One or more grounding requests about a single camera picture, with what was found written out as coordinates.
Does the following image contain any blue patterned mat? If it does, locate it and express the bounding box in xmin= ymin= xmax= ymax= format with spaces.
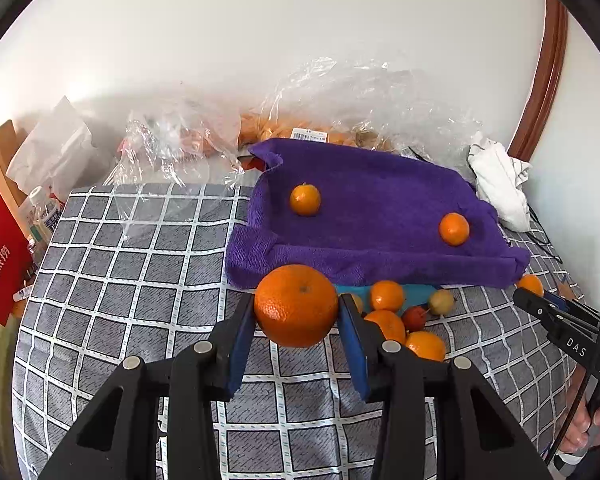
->
xmin=336 ymin=284 xmax=436 ymax=311

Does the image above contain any red paper bag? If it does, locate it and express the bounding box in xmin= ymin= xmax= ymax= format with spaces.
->
xmin=0 ymin=167 xmax=35 ymax=326

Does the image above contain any person's right hand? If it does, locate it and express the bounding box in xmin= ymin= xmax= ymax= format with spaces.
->
xmin=562 ymin=370 xmax=600 ymax=453

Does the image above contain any brown cardboard box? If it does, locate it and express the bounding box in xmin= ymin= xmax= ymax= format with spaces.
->
xmin=0 ymin=120 xmax=28 ymax=206

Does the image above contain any small red fruit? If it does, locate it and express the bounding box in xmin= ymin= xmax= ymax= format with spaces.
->
xmin=401 ymin=306 xmax=428 ymax=332

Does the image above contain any purple towel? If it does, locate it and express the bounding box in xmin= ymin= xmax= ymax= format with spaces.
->
xmin=225 ymin=137 xmax=532 ymax=291

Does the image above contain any pile of bagged mandarins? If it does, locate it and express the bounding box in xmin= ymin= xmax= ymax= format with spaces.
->
xmin=179 ymin=126 xmax=217 ymax=159

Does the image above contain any pile of bagged kumquats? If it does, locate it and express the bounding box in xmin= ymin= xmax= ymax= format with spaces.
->
xmin=239 ymin=112 xmax=356 ymax=147

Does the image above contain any clear plastic water bottle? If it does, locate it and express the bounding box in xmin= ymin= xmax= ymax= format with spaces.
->
xmin=22 ymin=186 xmax=63 ymax=246

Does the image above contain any brown wooden frame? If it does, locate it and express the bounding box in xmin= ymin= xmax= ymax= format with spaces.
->
xmin=509 ymin=0 xmax=570 ymax=161

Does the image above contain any small oval orange mandarin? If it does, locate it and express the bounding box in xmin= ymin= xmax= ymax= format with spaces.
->
xmin=516 ymin=274 xmax=545 ymax=298

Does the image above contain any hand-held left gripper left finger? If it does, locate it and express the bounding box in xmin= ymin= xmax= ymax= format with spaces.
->
xmin=37 ymin=292 xmax=258 ymax=480

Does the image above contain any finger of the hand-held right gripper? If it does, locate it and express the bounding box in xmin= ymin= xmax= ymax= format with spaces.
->
xmin=542 ymin=292 xmax=600 ymax=322
xmin=512 ymin=287 xmax=558 ymax=323

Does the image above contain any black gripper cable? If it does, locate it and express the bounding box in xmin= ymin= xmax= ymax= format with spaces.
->
xmin=546 ymin=266 xmax=600 ymax=463

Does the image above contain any large orange mandarin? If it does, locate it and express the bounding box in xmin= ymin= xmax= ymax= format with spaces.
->
xmin=253 ymin=264 xmax=340 ymax=349

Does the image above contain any pile of bagged longans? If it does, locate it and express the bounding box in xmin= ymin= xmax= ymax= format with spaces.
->
xmin=354 ymin=129 xmax=397 ymax=152

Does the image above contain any white cloth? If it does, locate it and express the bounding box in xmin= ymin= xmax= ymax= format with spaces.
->
xmin=467 ymin=131 xmax=532 ymax=232

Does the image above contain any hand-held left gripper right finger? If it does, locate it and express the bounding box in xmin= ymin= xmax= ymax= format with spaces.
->
xmin=337 ymin=292 xmax=553 ymax=480

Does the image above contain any thin black cable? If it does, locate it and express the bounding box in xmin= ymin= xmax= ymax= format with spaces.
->
xmin=525 ymin=205 xmax=563 ymax=263

